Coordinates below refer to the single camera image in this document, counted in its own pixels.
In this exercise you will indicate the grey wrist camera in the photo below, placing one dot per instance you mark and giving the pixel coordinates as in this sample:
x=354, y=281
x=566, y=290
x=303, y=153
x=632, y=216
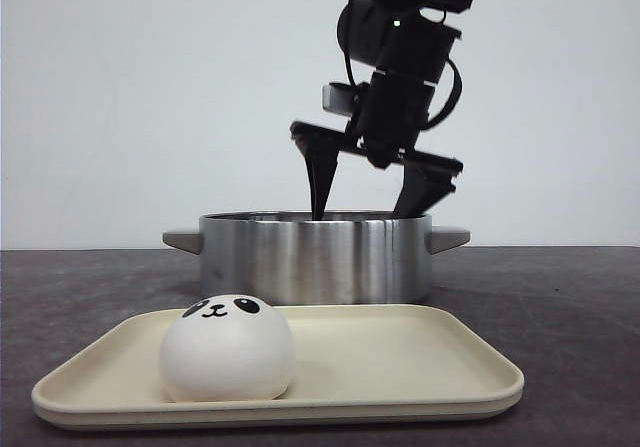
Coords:
x=340, y=98

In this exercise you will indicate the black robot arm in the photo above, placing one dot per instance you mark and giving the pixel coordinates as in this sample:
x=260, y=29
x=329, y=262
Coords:
x=393, y=36

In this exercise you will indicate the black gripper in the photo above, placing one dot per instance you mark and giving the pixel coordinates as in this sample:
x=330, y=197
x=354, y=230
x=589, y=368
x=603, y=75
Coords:
x=393, y=111

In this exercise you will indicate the stainless steel steamer pot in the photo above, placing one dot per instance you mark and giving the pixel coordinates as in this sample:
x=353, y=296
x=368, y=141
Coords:
x=286, y=258

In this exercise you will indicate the front left panda bun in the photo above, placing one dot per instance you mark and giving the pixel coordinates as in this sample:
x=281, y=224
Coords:
x=227, y=348

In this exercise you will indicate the cream rectangular tray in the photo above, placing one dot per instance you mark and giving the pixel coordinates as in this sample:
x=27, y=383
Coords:
x=355, y=364

